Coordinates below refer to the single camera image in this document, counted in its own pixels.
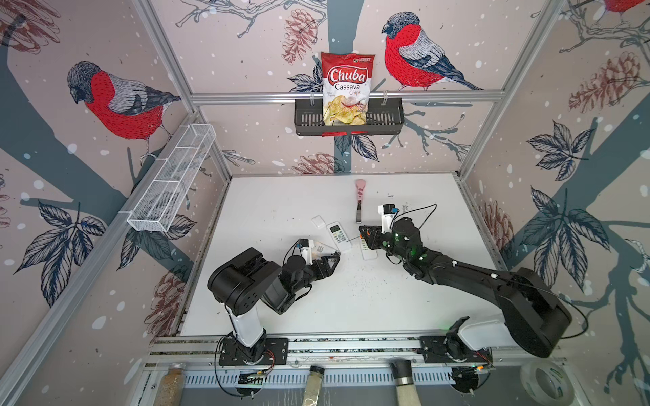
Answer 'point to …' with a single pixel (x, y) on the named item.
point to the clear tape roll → (547, 383)
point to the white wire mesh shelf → (173, 176)
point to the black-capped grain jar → (402, 371)
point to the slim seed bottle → (312, 392)
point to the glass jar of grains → (171, 386)
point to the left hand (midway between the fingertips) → (334, 262)
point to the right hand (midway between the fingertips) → (357, 232)
